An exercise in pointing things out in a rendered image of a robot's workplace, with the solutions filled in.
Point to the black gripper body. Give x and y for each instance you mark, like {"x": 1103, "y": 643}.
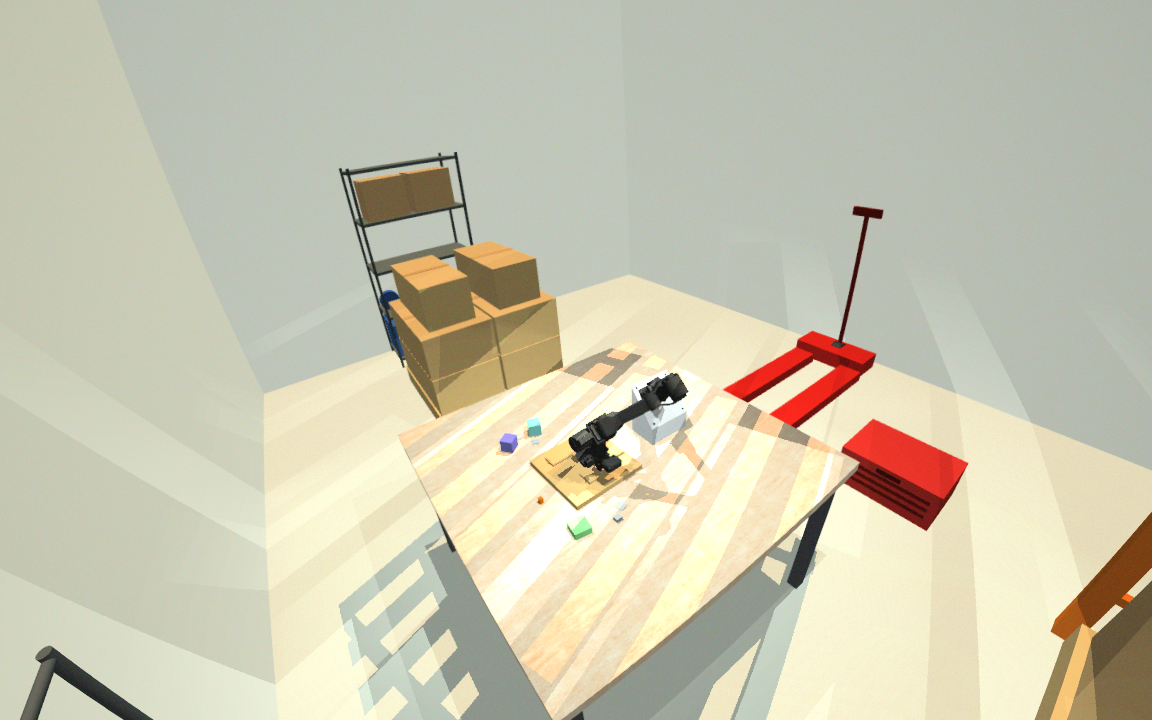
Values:
{"x": 609, "y": 463}

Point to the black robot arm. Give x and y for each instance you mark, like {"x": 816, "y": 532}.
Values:
{"x": 605, "y": 427}

